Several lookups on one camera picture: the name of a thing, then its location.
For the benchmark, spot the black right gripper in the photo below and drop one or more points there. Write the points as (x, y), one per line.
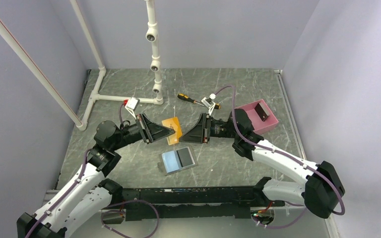
(197, 134)

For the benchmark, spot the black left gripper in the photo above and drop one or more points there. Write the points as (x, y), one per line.
(153, 131)

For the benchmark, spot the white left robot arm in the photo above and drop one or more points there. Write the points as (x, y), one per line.
(89, 190)

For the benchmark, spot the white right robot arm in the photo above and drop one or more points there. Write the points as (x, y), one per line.
(316, 186)

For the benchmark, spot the grey leather card holder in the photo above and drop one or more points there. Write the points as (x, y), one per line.
(176, 161)

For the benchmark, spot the pink plastic card box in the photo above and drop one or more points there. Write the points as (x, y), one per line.
(260, 127)

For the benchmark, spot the yellow black screwdriver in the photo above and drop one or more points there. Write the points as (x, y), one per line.
(186, 98)

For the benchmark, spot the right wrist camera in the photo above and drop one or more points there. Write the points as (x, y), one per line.
(210, 104)

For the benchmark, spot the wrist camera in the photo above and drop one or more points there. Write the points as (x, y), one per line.
(131, 105)
(210, 104)

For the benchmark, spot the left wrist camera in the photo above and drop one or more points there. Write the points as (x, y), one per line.
(131, 105)

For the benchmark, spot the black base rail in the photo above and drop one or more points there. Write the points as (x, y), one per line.
(239, 202)

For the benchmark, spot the white PVC pipe frame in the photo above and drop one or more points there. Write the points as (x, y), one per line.
(47, 62)

